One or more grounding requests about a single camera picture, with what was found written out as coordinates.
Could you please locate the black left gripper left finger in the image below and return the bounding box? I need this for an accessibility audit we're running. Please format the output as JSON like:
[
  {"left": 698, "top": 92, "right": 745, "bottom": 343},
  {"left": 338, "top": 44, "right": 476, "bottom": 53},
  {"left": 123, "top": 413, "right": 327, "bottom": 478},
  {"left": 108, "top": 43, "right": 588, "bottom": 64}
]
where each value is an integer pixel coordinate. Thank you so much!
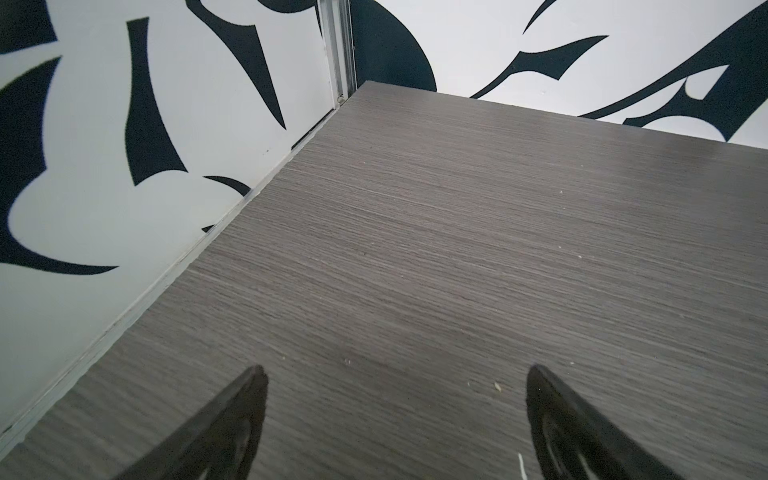
[{"left": 116, "top": 365, "right": 269, "bottom": 479}]

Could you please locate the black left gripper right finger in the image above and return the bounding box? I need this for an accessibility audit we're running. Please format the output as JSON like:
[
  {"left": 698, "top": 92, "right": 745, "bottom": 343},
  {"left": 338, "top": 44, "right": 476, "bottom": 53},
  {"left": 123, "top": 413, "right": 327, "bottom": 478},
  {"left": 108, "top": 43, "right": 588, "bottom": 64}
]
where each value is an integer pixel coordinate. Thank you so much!
[{"left": 526, "top": 364, "right": 681, "bottom": 480}]

